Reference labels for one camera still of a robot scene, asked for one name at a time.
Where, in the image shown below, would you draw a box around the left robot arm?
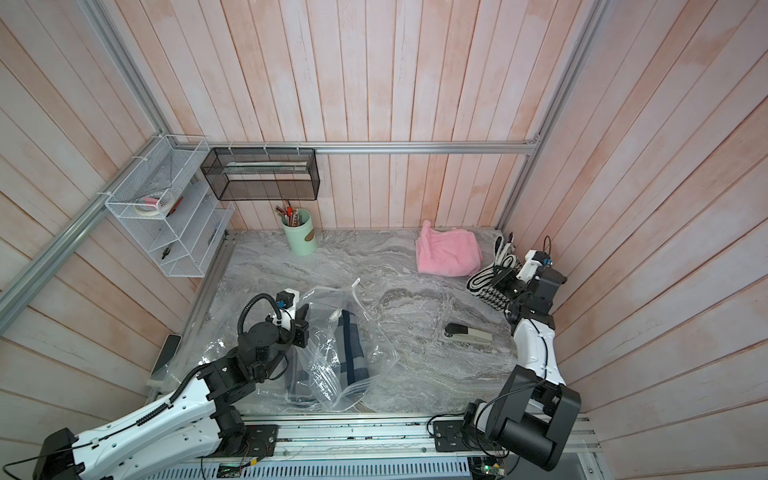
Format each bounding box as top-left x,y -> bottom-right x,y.
28,320 -> 308,479

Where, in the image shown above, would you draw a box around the grey black stapler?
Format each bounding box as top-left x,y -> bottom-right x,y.
444,323 -> 493,346

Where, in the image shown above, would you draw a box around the aluminium frame rail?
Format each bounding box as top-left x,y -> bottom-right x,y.
176,136 -> 538,155

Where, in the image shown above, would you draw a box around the dark blue blanket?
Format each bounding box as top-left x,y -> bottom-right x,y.
287,308 -> 371,403

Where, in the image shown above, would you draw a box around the coloured pencils in cup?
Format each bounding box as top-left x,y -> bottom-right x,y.
275,199 -> 303,228

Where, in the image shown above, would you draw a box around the pink fleece blanket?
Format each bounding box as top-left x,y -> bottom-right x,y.
416,220 -> 482,277

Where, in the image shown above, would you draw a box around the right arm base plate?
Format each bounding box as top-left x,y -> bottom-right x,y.
427,417 -> 509,456

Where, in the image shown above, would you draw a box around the clear plastic vacuum bag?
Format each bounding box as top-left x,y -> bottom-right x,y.
150,284 -> 398,415

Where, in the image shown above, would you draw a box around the black white houndstooth knit blanket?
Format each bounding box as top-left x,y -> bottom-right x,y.
466,233 -> 522,311

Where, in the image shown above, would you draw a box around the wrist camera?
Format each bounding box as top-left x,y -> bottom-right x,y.
274,289 -> 300,330
516,250 -> 552,283

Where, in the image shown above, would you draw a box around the white wire mesh shelf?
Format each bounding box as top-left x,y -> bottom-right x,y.
106,135 -> 234,278

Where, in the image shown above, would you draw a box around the tape roll on shelf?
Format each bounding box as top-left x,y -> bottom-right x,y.
132,191 -> 176,217

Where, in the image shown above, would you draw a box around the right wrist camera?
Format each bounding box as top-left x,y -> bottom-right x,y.
516,250 -> 552,283

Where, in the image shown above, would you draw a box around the mint green pencil cup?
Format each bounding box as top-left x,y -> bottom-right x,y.
282,209 -> 317,256

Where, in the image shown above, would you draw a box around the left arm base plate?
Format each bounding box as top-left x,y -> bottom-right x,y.
217,424 -> 279,459

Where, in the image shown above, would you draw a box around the black mesh wall basket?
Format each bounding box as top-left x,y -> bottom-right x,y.
201,147 -> 321,202

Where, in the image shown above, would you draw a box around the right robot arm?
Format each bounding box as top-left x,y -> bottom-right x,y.
462,266 -> 581,471

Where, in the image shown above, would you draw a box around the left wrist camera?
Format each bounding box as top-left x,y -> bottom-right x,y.
274,289 -> 300,330

